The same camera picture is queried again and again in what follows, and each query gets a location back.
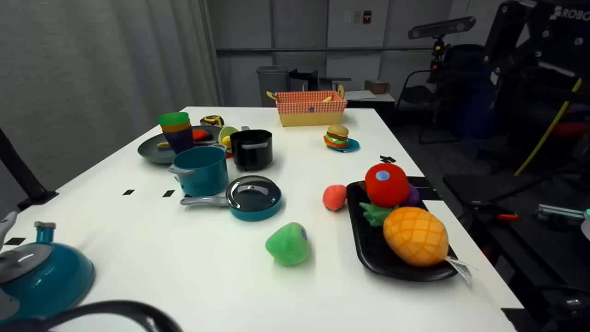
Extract black stand leg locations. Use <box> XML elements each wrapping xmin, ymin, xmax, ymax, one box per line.
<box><xmin>0</xmin><ymin>128</ymin><xmax>60</xmax><ymax>209</ymax></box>

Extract orange handled tool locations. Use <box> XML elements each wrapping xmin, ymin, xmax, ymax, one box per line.
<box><xmin>477</xmin><ymin>205</ymin><xmax>523</xmax><ymax>226</ymax></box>

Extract orange plush fruit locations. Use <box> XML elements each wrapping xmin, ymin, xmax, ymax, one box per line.
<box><xmin>359</xmin><ymin>202</ymin><xmax>453</xmax><ymax>268</ymax></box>

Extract small red plush fruit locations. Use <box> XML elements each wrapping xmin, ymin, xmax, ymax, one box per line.
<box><xmin>322</xmin><ymin>183</ymin><xmax>349</xmax><ymax>214</ymax></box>

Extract black tray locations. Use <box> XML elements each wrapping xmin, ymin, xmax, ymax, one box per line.
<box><xmin>346</xmin><ymin>179</ymin><xmax>462</xmax><ymax>285</ymax></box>

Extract grey plate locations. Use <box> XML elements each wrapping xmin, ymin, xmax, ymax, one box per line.
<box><xmin>137</xmin><ymin>126</ymin><xmax>218</xmax><ymax>167</ymax></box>

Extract white label tag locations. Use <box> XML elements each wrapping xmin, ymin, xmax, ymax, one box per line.
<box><xmin>445</xmin><ymin>257</ymin><xmax>477</xmax><ymax>288</ymax></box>

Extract teal small plate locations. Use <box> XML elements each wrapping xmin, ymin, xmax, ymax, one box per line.
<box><xmin>324</xmin><ymin>137</ymin><xmax>362</xmax><ymax>155</ymax></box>

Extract teal handled tool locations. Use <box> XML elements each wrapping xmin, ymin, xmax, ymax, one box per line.
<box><xmin>534</xmin><ymin>202</ymin><xmax>590</xmax><ymax>226</ymax></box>

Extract light green small plate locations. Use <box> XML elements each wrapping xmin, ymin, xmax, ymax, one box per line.
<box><xmin>217</xmin><ymin>124</ymin><xmax>241</xmax><ymax>152</ymax></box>

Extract grey curtain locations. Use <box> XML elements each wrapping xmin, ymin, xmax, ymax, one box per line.
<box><xmin>0</xmin><ymin>0</ymin><xmax>226</xmax><ymax>211</ymax></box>

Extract toy burger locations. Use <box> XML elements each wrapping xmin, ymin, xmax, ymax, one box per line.
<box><xmin>324</xmin><ymin>124</ymin><xmax>351</xmax><ymax>152</ymax></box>

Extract light blue pot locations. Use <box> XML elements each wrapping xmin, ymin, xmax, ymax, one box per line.
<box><xmin>169</xmin><ymin>144</ymin><xmax>231</xmax><ymax>200</ymax></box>

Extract yellow cable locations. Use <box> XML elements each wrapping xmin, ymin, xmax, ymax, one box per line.
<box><xmin>515</xmin><ymin>76</ymin><xmax>585</xmax><ymax>179</ymax></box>

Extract orange yellow woven basket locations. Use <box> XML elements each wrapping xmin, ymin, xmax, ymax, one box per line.
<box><xmin>266</xmin><ymin>85</ymin><xmax>349</xmax><ymax>130</ymax></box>

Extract black camera on stand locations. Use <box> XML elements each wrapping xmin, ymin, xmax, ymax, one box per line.
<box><xmin>408</xmin><ymin>15</ymin><xmax>478</xmax><ymax>85</ymax></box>

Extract teal kettle grey lid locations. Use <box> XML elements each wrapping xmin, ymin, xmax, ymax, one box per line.
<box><xmin>0</xmin><ymin>211</ymin><xmax>99</xmax><ymax>323</ymax></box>

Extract red plush ball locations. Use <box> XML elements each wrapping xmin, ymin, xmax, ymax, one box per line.
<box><xmin>364</xmin><ymin>163</ymin><xmax>412</xmax><ymax>209</ymax></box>

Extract black curved cable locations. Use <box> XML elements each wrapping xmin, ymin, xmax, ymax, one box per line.
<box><xmin>0</xmin><ymin>299</ymin><xmax>185</xmax><ymax>332</ymax></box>

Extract clear lid grey handle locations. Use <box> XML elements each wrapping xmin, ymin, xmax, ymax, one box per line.
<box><xmin>226</xmin><ymin>174</ymin><xmax>285</xmax><ymax>213</ymax></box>

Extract black pot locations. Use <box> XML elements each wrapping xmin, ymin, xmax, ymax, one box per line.
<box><xmin>230</xmin><ymin>126</ymin><xmax>276</xmax><ymax>174</ymax></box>

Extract black office chair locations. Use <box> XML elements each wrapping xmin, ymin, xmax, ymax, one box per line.
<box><xmin>394</xmin><ymin>43</ymin><xmax>489</xmax><ymax>144</ymax></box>

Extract stacked coloured cups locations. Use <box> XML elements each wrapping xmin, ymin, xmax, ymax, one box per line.
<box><xmin>158</xmin><ymin>111</ymin><xmax>196</xmax><ymax>155</ymax></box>

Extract purple plush fruit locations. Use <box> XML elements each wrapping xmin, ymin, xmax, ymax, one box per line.
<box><xmin>401</xmin><ymin>183</ymin><xmax>425</xmax><ymax>209</ymax></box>

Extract green plush pear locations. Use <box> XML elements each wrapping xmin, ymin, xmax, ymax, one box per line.
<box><xmin>265</xmin><ymin>222</ymin><xmax>314</xmax><ymax>270</ymax></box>

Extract small cardboard box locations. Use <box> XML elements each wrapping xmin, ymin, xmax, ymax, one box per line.
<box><xmin>364</xmin><ymin>80</ymin><xmax>392</xmax><ymax>96</ymax></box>

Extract teal pan grey handle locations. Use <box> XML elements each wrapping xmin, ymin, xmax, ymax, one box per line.
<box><xmin>180</xmin><ymin>174</ymin><xmax>285</xmax><ymax>224</ymax></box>

